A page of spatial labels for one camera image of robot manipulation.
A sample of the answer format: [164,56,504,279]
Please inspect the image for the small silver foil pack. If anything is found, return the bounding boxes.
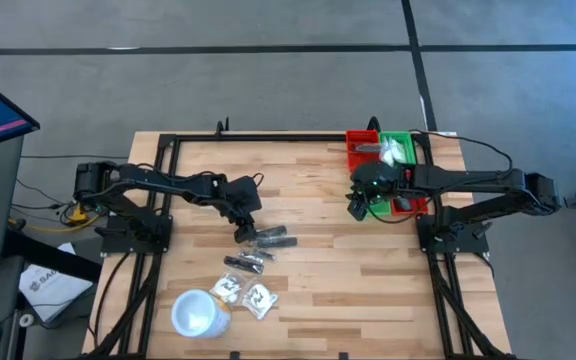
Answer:
[239,248,278,263]

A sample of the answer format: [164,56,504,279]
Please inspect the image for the black aluminium frame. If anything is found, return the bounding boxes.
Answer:
[85,130,514,360]

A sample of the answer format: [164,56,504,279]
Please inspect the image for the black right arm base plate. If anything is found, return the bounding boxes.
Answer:
[416,213,490,255]

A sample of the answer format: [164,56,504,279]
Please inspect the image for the white printed paper booklet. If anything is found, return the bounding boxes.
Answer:
[18,243,94,323]

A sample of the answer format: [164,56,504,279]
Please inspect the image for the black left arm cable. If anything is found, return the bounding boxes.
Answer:
[135,162,265,190]

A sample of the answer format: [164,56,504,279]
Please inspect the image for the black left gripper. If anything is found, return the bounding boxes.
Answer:
[223,175,264,245]

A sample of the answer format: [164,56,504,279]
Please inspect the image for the yellow cable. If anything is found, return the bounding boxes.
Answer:
[10,199,99,235]

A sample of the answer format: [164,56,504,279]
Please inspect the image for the red plastic basket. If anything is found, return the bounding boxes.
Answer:
[345,129,383,174]
[390,167,429,217]

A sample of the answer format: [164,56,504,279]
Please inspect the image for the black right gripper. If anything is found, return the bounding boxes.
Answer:
[346,160,410,222]

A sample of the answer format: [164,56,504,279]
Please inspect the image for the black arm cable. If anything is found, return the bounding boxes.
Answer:
[367,128,515,225]
[135,162,265,190]

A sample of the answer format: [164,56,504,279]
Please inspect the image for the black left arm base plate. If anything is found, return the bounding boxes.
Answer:
[98,214,173,255]

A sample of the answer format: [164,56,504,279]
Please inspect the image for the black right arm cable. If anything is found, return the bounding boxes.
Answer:
[367,128,515,225]

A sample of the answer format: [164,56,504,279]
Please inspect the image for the white plastic cup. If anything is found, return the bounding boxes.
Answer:
[170,288,232,339]

